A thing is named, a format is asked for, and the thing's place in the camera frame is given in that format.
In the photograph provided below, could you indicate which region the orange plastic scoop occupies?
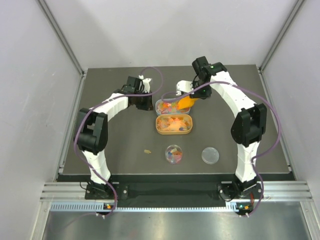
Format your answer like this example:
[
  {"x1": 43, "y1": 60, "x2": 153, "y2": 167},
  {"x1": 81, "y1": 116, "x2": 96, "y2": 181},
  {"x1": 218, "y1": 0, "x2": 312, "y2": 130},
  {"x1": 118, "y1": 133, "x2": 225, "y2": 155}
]
[{"x1": 177, "y1": 96, "x2": 198, "y2": 110}]

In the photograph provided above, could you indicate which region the clear round jar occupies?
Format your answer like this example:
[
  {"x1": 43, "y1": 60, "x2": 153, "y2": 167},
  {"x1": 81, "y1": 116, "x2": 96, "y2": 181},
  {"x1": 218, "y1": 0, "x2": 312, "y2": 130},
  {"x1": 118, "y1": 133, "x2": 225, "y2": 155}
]
[{"x1": 164, "y1": 144, "x2": 183, "y2": 165}]

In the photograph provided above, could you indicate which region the clear round jar lid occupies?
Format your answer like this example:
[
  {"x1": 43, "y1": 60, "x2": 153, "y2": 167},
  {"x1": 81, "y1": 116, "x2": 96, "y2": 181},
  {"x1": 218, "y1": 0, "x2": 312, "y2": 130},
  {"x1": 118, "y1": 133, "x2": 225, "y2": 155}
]
[{"x1": 201, "y1": 147, "x2": 220, "y2": 165}]

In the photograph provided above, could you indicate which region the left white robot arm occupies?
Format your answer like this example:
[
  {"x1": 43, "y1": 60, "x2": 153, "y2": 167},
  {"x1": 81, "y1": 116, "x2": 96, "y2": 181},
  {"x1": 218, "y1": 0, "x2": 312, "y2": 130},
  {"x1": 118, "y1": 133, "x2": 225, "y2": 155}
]
[{"x1": 73, "y1": 75, "x2": 153, "y2": 200}]

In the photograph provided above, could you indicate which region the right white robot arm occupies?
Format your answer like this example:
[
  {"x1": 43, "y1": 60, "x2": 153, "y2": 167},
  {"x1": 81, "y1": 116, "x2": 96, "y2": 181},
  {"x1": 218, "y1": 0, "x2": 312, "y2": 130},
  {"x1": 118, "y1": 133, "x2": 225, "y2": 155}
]
[{"x1": 192, "y1": 56, "x2": 267, "y2": 198}]

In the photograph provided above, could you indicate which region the clear blue candy tray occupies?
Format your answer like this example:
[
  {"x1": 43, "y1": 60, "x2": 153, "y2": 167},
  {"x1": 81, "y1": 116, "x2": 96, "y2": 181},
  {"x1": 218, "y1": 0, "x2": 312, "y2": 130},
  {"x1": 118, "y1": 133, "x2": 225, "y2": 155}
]
[{"x1": 155, "y1": 99, "x2": 191, "y2": 116}]

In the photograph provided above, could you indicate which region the orange candy tray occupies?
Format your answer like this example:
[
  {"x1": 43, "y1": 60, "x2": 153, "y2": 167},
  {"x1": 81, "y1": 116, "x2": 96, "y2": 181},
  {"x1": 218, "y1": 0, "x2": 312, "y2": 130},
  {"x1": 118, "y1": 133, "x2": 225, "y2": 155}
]
[{"x1": 155, "y1": 114, "x2": 193, "y2": 135}]

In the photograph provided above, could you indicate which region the small fallen yellow candy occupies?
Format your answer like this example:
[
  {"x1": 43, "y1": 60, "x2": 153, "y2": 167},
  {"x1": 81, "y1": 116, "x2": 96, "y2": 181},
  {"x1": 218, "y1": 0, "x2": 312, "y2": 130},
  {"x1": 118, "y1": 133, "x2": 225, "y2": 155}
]
[{"x1": 144, "y1": 149, "x2": 152, "y2": 154}]

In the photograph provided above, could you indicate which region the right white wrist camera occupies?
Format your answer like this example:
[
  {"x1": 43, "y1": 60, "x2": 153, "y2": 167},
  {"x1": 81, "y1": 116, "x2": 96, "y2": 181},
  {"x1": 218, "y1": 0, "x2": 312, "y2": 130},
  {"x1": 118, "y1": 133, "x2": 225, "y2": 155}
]
[{"x1": 175, "y1": 80, "x2": 194, "y2": 97}]

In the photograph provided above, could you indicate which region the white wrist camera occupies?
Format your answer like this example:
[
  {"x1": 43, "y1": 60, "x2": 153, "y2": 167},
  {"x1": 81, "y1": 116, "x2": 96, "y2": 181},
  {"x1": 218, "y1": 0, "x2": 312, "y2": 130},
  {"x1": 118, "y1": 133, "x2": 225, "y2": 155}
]
[
  {"x1": 138, "y1": 75, "x2": 152, "y2": 94},
  {"x1": 175, "y1": 80, "x2": 194, "y2": 97}
]

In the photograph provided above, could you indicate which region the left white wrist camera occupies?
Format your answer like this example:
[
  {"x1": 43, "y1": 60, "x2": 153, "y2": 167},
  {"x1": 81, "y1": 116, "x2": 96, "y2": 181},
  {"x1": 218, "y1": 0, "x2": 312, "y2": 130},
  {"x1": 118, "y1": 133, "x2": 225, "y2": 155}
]
[{"x1": 138, "y1": 75, "x2": 152, "y2": 94}]

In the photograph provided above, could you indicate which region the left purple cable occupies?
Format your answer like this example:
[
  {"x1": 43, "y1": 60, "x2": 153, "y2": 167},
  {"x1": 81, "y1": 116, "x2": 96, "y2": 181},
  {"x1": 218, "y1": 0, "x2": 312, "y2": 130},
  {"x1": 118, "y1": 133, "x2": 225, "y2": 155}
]
[{"x1": 73, "y1": 66, "x2": 165, "y2": 217}]

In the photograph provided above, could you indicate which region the purple cable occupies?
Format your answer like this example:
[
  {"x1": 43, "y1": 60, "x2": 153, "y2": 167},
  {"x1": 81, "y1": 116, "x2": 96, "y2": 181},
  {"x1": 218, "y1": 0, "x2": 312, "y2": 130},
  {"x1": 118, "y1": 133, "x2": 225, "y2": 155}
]
[
  {"x1": 161, "y1": 82, "x2": 283, "y2": 217},
  {"x1": 73, "y1": 66, "x2": 165, "y2": 217}
]

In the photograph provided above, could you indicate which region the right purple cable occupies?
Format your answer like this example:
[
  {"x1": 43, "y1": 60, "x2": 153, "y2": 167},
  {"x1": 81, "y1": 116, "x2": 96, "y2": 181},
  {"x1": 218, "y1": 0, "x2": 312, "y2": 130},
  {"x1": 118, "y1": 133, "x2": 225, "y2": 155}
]
[{"x1": 161, "y1": 82, "x2": 283, "y2": 217}]

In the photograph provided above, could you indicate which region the aluminium frame rail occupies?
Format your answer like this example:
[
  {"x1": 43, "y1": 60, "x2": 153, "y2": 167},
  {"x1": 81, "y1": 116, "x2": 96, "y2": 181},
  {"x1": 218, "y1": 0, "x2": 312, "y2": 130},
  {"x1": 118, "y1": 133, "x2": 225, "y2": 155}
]
[{"x1": 34, "y1": 0, "x2": 87, "y2": 78}]

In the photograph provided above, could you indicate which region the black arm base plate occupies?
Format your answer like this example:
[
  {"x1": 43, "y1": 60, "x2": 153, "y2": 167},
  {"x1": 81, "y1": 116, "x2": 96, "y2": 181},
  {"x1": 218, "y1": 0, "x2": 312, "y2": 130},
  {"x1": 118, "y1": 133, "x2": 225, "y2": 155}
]
[{"x1": 84, "y1": 181, "x2": 265, "y2": 208}]

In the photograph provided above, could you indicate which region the grey slotted cable duct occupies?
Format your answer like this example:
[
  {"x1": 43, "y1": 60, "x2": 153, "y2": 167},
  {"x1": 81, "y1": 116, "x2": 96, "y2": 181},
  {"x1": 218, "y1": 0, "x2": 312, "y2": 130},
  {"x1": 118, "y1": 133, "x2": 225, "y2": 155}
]
[{"x1": 50, "y1": 202, "x2": 249, "y2": 213}]

